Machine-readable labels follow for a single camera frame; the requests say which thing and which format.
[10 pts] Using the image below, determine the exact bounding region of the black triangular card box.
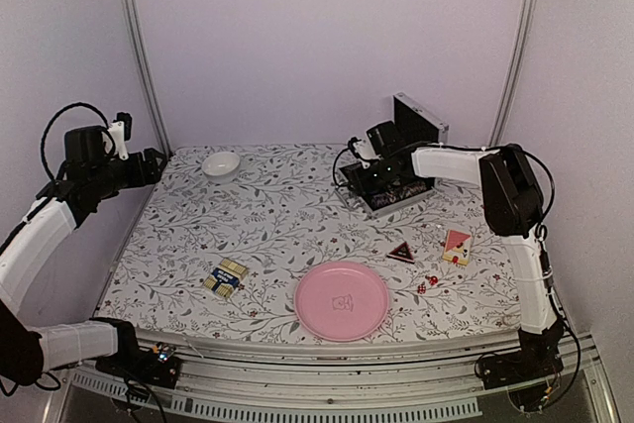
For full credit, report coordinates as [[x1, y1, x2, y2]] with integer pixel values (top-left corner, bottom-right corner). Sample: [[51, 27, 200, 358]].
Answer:
[[386, 242, 415, 264]]

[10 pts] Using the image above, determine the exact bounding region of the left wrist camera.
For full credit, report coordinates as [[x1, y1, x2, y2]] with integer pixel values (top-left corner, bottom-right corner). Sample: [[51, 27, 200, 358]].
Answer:
[[108, 112, 133, 160]]

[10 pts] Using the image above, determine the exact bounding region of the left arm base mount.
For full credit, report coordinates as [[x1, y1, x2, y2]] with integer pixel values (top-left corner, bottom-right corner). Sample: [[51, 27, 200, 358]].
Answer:
[[95, 343, 182, 389]]

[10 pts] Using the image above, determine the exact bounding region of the blue playing card deck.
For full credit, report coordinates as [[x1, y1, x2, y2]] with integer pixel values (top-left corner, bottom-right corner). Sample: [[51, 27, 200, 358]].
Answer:
[[202, 259, 249, 299]]

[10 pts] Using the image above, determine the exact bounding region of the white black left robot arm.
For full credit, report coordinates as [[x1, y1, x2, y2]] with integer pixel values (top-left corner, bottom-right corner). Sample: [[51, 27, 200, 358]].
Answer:
[[1, 121, 167, 386]]

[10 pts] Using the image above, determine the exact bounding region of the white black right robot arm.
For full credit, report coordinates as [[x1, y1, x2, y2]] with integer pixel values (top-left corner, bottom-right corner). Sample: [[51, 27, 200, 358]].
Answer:
[[346, 120, 564, 379]]

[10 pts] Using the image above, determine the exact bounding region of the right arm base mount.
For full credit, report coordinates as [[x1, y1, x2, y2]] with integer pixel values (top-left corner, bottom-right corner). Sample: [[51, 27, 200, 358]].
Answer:
[[474, 345, 564, 389]]

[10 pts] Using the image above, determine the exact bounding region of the aluminium frame post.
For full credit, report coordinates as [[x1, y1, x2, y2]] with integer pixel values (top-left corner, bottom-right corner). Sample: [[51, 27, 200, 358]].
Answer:
[[121, 0, 173, 158], [488, 0, 538, 147]]

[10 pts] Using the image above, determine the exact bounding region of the red playing card deck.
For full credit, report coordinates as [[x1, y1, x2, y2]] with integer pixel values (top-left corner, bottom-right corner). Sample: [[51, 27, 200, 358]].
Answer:
[[442, 230, 473, 266]]

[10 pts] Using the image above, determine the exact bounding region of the lower row of poker chips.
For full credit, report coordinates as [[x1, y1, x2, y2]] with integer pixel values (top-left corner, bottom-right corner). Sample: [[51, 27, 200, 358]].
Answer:
[[369, 180, 430, 210]]

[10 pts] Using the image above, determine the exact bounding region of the aluminium poker chip case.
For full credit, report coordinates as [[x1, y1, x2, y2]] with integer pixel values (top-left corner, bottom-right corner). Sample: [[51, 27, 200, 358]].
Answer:
[[332, 92, 449, 218]]

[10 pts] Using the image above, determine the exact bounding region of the left aluminium frame post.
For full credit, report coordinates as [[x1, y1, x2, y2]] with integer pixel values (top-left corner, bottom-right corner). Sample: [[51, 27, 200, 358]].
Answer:
[[121, 0, 173, 158]]

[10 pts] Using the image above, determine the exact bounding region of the right aluminium frame post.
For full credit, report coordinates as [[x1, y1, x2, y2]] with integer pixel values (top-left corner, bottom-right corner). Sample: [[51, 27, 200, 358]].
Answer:
[[488, 0, 538, 147]]

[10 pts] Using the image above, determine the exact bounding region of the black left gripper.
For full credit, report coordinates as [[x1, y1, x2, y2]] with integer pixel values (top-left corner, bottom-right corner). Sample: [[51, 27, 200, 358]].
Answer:
[[90, 147, 167, 197]]

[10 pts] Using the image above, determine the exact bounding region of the pink plastic plate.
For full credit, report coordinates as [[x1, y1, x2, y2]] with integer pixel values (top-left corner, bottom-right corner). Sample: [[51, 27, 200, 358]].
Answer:
[[293, 262, 390, 343]]

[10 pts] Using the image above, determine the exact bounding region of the white ceramic bowl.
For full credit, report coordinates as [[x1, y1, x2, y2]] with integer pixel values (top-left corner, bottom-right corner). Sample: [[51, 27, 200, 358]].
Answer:
[[201, 151, 241, 184]]

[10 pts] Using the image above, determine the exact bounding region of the front aluminium rail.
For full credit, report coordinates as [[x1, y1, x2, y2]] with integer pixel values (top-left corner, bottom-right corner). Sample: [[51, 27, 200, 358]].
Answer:
[[49, 331, 619, 422]]

